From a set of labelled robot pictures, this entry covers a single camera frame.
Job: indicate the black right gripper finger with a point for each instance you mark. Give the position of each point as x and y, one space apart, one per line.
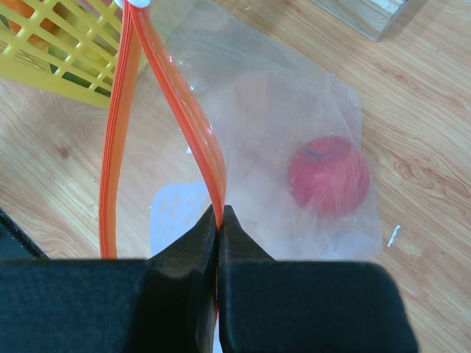
268 305

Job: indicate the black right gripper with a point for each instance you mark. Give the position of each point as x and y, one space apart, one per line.
166 303

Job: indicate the yellow plastic basket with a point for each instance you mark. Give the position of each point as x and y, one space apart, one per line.
69 48

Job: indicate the clear orange zip bag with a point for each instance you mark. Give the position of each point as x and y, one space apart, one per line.
244 103

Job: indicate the wooden clothes rack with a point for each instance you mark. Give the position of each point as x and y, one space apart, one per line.
375 19

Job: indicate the red apple toy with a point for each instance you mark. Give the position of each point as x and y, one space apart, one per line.
329 177

